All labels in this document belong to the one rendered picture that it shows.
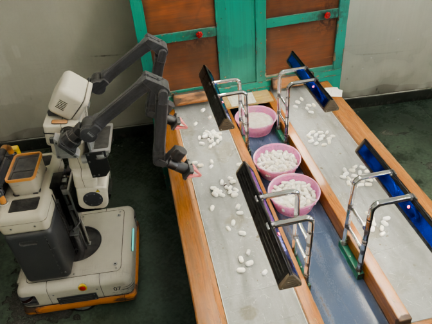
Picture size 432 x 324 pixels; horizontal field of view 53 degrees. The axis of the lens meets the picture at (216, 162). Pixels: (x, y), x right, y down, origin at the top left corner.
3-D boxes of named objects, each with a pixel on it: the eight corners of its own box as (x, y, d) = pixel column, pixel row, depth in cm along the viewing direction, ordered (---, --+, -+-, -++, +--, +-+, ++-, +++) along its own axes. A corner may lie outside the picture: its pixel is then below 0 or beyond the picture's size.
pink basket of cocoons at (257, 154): (272, 192, 236) (272, 179, 230) (243, 167, 254) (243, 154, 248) (310, 173, 246) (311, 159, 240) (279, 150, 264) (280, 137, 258)
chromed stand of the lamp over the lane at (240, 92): (220, 162, 260) (215, 96, 232) (213, 143, 275) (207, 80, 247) (251, 156, 262) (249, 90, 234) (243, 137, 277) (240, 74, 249)
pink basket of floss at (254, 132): (262, 145, 270) (262, 132, 264) (227, 132, 283) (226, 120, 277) (283, 124, 286) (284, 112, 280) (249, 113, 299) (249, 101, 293)
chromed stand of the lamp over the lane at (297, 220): (268, 300, 185) (268, 228, 157) (255, 263, 200) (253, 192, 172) (310, 290, 187) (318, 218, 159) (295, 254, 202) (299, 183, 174)
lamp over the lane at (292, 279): (279, 291, 146) (279, 278, 141) (235, 174, 194) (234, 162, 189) (302, 286, 147) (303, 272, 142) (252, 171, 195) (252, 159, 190)
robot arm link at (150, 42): (151, 26, 219) (152, 35, 211) (168, 44, 227) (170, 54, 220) (87, 77, 231) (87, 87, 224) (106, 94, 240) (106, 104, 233)
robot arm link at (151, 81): (150, 62, 184) (150, 73, 177) (171, 83, 192) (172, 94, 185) (77, 122, 198) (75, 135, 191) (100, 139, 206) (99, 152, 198)
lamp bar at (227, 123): (219, 131, 221) (218, 119, 216) (198, 76, 269) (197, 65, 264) (234, 128, 221) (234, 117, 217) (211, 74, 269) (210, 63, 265)
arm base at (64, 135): (61, 130, 201) (56, 145, 192) (72, 119, 198) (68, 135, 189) (76, 141, 206) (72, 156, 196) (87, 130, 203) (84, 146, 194)
